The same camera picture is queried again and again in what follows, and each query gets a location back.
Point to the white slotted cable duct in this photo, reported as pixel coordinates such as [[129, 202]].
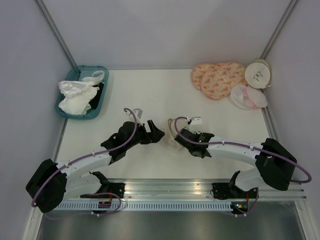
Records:
[[90, 205]]

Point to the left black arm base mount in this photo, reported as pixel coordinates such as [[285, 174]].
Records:
[[107, 191]]

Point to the floral heart laundry bag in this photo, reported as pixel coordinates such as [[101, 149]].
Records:
[[199, 70], [221, 78]]

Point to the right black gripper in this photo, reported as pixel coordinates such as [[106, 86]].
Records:
[[198, 134]]

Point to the black garment in basket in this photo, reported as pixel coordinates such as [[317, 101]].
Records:
[[95, 101]]

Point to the white mesh bag pink trim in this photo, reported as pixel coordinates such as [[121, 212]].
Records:
[[248, 98]]

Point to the floral heart laundry bag back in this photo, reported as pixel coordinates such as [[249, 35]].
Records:
[[199, 70]]

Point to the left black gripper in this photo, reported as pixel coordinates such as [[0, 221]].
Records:
[[154, 136]]

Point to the aluminium rail front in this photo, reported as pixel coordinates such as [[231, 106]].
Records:
[[195, 190]]

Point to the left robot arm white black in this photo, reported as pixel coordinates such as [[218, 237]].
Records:
[[51, 182]]

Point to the floral heart laundry bag front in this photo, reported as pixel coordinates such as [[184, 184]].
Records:
[[221, 78]]

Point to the teal plastic basket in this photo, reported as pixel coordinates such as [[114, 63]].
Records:
[[74, 74]]

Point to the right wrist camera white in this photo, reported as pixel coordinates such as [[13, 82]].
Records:
[[195, 125]]

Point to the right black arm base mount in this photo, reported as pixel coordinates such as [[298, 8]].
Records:
[[222, 191]]

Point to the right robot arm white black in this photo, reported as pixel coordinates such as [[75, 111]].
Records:
[[269, 169]]

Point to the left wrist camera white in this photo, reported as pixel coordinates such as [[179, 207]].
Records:
[[134, 115]]

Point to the round mesh laundry bag glasses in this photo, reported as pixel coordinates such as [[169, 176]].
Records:
[[170, 135]]

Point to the round mesh bag at corner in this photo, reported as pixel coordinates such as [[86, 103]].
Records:
[[258, 75]]

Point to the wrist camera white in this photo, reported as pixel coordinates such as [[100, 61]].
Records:
[[195, 125], [134, 115]]

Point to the white bra in basket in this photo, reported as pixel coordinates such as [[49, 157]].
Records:
[[78, 93]]

